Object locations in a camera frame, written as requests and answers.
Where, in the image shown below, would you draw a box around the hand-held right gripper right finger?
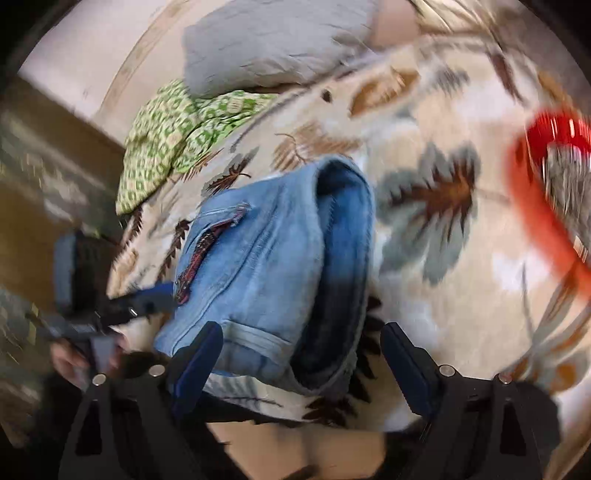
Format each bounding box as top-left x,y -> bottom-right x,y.
380,322 -> 555,480

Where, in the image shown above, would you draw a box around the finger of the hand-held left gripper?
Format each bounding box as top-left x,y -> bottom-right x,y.
99,282 -> 178,325
52,232 -> 118,315

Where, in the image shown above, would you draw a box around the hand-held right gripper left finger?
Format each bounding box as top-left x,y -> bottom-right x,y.
58,321 -> 224,480

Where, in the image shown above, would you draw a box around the blue denim pants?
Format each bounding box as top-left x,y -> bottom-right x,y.
154,154 -> 376,398

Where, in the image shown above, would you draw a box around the person's left hand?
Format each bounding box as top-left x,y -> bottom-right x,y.
50,339 -> 126,389

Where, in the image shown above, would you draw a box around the pink bedsheet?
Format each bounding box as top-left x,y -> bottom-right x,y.
208,416 -> 387,480

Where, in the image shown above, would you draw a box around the green patterned cloth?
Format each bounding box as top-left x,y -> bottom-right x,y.
115,79 -> 278,216

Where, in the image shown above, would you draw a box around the leaf print blanket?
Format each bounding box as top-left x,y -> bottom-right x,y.
106,44 -> 591,462

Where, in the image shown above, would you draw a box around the grey pillow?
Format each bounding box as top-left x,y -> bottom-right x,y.
182,0 -> 384,100

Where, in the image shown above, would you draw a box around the red paddle with wooden handle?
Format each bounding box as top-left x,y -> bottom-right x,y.
505,110 -> 591,302

